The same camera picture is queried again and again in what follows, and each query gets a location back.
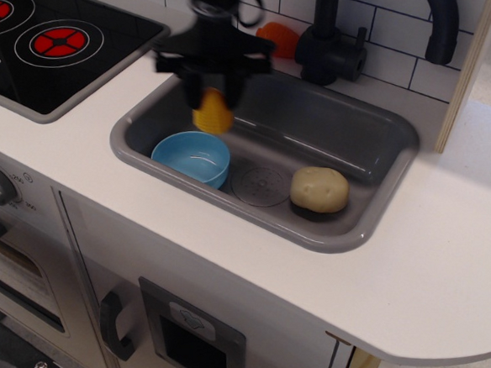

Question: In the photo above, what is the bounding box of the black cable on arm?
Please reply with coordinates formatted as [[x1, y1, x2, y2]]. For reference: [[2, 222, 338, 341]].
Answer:
[[235, 0, 268, 29]]

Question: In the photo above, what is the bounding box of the dark grey toy faucet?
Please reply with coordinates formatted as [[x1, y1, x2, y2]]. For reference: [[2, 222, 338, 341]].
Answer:
[[295, 0, 460, 86]]

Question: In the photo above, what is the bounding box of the grey plastic sink basin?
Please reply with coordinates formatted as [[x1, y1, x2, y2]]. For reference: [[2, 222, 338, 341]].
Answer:
[[110, 71, 419, 254]]

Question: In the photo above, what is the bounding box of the wooden side panel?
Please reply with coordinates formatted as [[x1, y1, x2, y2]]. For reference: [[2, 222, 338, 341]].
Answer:
[[433, 0, 491, 154]]

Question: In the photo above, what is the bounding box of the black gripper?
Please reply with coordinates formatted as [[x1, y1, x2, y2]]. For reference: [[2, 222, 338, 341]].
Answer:
[[155, 3, 276, 109]]

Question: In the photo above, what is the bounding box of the orange toy carrot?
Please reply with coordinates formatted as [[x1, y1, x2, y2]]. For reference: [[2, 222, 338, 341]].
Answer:
[[256, 22, 299, 60]]

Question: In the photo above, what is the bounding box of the beige toy potato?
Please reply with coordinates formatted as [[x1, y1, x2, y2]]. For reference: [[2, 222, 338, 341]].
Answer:
[[289, 166, 350, 213]]

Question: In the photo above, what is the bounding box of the yellow toy corn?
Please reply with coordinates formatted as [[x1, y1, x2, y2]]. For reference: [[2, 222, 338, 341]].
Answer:
[[192, 87, 234, 135]]

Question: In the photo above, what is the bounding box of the grey dispenser panel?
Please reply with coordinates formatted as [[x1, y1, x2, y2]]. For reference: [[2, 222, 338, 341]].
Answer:
[[139, 277, 246, 368]]

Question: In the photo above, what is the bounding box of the dark grey cabinet door handle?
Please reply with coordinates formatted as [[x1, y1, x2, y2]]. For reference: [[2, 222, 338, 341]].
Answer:
[[99, 291, 135, 361]]

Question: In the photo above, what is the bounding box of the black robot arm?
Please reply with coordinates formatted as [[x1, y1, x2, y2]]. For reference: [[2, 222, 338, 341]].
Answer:
[[155, 0, 276, 109]]

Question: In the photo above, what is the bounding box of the black toy stovetop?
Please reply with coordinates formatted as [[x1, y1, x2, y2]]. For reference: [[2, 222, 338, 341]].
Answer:
[[0, 0, 170, 124]]

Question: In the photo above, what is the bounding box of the light blue bowl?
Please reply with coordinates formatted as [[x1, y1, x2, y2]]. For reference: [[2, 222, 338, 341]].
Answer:
[[151, 131, 230, 189]]

